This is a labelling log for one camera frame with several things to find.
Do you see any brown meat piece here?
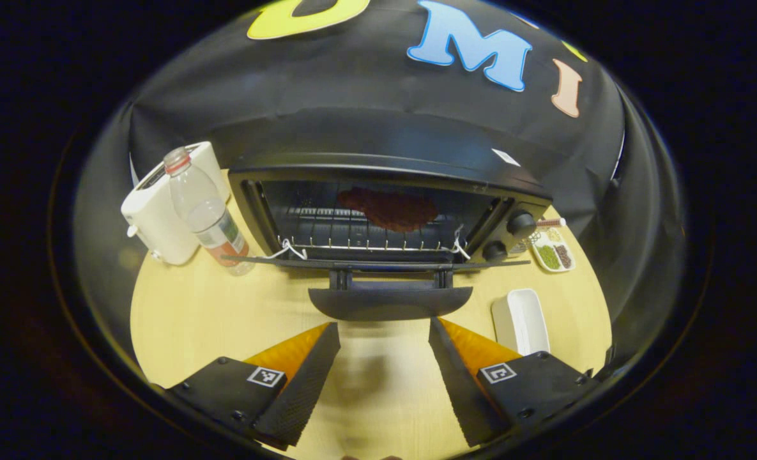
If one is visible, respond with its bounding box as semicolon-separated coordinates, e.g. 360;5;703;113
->
338;187;440;233

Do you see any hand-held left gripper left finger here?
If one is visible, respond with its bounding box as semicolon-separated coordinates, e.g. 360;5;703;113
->
164;322;341;448

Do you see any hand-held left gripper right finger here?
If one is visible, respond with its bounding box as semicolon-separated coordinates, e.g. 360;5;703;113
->
428;317;599;448

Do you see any white rectangular dish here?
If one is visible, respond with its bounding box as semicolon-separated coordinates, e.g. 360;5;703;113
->
491;288;551;357

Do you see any black backdrop cloth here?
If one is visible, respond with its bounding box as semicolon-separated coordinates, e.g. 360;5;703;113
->
75;0;685;384

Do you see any white divided dish with beans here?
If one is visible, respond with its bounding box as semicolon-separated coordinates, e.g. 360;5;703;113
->
528;227;577;273

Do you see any black electric oven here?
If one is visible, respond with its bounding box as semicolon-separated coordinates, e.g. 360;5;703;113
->
222;109;553;322

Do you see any white toaster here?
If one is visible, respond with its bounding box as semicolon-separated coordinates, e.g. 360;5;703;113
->
121;141;232;266

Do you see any clear plastic water bottle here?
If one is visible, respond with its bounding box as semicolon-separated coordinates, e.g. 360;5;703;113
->
163;146;256;277

